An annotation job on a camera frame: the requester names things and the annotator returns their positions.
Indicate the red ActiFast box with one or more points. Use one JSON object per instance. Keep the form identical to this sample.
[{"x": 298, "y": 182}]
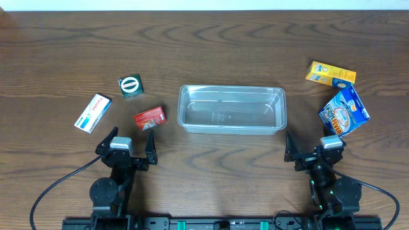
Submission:
[{"x": 151, "y": 118}]

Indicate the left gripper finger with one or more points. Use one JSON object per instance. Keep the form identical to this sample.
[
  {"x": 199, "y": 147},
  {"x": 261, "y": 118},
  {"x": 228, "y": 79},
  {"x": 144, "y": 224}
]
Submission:
[
  {"x": 150, "y": 150},
  {"x": 103, "y": 148}
]

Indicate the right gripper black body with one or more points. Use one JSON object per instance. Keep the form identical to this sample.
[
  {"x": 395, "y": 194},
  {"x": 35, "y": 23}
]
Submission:
[{"x": 310, "y": 161}]

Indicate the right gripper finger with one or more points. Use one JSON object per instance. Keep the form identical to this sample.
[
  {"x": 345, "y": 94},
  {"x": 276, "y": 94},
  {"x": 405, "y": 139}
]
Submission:
[
  {"x": 291, "y": 150},
  {"x": 327, "y": 131}
]

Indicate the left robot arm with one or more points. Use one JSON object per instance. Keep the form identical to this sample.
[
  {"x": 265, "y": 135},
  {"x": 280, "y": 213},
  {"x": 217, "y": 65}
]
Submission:
[{"x": 110, "y": 195}]

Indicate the yellow Woods box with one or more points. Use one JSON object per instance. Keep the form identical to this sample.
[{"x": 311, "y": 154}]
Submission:
[{"x": 330, "y": 75}]

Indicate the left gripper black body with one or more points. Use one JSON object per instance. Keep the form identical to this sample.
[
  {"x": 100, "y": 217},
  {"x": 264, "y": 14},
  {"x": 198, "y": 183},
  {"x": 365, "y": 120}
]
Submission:
[{"x": 140, "y": 166}]

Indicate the green Zam-Buk box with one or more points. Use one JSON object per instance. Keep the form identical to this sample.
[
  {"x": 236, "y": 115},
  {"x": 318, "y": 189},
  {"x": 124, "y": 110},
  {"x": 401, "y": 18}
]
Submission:
[{"x": 131, "y": 86}]

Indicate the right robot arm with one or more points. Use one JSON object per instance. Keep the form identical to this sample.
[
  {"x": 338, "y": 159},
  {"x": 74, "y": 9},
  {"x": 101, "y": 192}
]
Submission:
[{"x": 337, "y": 197}]

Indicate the white Panadol box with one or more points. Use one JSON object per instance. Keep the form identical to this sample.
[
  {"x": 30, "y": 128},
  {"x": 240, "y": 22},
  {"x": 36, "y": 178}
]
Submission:
[{"x": 93, "y": 113}]

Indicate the blue Kool Fever box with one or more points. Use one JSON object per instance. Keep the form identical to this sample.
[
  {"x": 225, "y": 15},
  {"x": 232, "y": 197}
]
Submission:
[{"x": 344, "y": 113}]

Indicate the clear plastic container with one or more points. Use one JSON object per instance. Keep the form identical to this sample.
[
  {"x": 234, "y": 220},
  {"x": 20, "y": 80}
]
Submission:
[{"x": 240, "y": 110}]

